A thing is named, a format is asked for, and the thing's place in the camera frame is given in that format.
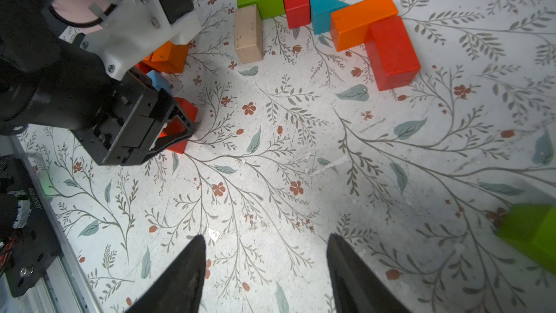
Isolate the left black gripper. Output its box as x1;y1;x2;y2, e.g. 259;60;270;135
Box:
72;69;195;166

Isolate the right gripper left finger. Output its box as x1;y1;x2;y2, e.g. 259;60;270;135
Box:
127;235;206;313

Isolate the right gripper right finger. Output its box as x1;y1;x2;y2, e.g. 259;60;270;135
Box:
327;233;408;312

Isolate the red rectangular block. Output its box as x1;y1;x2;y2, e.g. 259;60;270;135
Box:
159;97;198;154
365;16;421;91

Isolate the natural wood block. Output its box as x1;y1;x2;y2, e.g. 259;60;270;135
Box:
234;4;264;64

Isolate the teal triangle block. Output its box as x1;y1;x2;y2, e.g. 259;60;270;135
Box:
310;0;349;35

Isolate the orange rectangular block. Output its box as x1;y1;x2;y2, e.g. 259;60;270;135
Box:
330;0;398;52

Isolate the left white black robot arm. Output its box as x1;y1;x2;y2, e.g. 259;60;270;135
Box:
1;0;201;166

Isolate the light blue block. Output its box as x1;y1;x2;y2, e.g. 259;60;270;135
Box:
147;70;172;95

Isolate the orange block left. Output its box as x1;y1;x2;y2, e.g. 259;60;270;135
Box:
141;41;189;74

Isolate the small red block left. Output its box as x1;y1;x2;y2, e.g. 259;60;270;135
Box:
136;62;153;74

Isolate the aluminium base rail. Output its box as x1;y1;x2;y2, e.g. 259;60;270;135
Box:
1;136;101;312

